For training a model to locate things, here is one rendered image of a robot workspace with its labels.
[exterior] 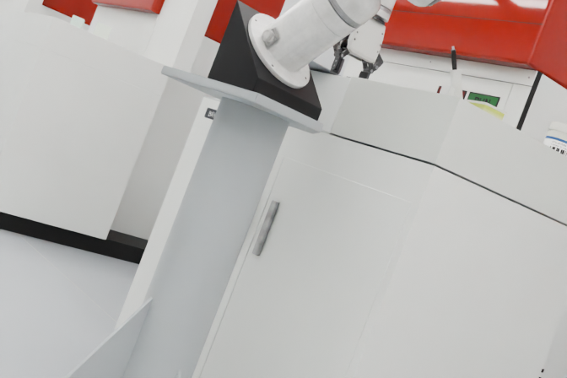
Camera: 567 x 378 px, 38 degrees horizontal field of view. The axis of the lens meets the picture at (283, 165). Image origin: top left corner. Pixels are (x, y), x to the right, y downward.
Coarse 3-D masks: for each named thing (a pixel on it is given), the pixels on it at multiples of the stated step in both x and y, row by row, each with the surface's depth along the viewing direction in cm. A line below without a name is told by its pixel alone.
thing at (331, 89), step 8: (312, 72) 208; (320, 72) 205; (320, 80) 204; (328, 80) 202; (336, 80) 200; (344, 80) 197; (320, 88) 203; (328, 88) 201; (336, 88) 199; (344, 88) 196; (320, 96) 202; (328, 96) 200; (336, 96) 198; (328, 104) 199; (336, 104) 197; (328, 112) 198; (336, 112) 196; (320, 120) 200; (328, 120) 197; (328, 128) 196
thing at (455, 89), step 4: (452, 72) 209; (456, 72) 209; (460, 72) 209; (452, 76) 209; (456, 76) 209; (460, 76) 209; (452, 80) 210; (456, 80) 210; (460, 80) 210; (444, 84) 210; (452, 84) 211; (456, 84) 210; (460, 84) 210; (444, 88) 210; (448, 88) 209; (452, 88) 209; (456, 88) 210; (460, 88) 210; (440, 92) 210; (444, 92) 209; (448, 92) 208; (452, 92) 209; (456, 92) 211; (460, 92) 211; (456, 96) 211; (460, 96) 211
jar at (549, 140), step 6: (552, 126) 209; (558, 126) 207; (564, 126) 206; (552, 132) 208; (558, 132) 207; (564, 132) 207; (546, 138) 209; (552, 138) 207; (558, 138) 206; (564, 138) 206; (546, 144) 208; (552, 144) 207; (558, 144) 206; (564, 144) 206; (558, 150) 206; (564, 150) 206
